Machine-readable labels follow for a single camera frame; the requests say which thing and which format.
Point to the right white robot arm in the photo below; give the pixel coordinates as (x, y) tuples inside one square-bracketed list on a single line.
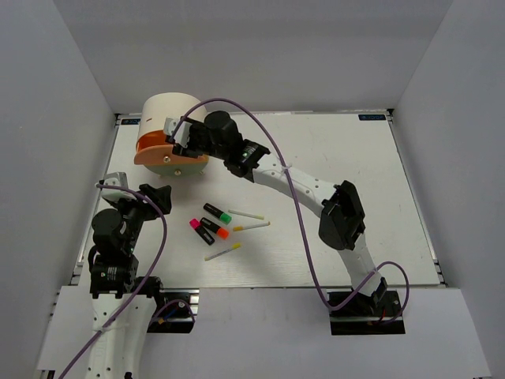
[(338, 207)]

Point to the grey-green organizer bottom drawer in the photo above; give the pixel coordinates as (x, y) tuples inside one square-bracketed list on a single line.
[(176, 167)]

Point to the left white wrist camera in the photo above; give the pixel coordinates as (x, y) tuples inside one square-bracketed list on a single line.
[(112, 187)]

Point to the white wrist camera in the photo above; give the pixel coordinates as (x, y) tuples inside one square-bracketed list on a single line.
[(176, 131), (112, 187)]

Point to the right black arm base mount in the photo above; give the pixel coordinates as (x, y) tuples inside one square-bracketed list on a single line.
[(357, 318)]

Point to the white pen orange-yellow cap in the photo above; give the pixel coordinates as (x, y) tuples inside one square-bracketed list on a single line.
[(251, 226)]

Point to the pink cap black highlighter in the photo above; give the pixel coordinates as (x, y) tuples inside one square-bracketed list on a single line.
[(201, 231)]

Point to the blue logo sticker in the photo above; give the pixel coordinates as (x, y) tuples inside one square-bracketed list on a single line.
[(372, 117), (130, 121)]

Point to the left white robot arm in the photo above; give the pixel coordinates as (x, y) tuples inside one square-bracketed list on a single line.
[(123, 303)]

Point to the orange cap black highlighter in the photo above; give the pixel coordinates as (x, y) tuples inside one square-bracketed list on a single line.
[(215, 228)]

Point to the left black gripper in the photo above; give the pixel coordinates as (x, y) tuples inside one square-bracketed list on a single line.
[(162, 196)]

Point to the blue logo sticker left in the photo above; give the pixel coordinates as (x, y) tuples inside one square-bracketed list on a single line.
[(130, 121)]

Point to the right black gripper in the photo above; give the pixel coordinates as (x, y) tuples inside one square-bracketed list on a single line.
[(187, 151)]

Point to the blue logo sticker right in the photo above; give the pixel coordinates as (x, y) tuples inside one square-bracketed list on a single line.
[(372, 117)]

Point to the green cap black highlighter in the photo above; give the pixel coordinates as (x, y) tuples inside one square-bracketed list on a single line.
[(217, 213)]

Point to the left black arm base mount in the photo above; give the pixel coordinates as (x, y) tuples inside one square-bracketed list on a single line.
[(175, 311)]

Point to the white pen pale yellow cap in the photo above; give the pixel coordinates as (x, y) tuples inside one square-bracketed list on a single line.
[(246, 214)]

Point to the cream round drawer organizer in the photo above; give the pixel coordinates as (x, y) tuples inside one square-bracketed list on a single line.
[(158, 107)]

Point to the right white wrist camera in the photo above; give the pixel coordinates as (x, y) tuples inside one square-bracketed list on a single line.
[(176, 131)]

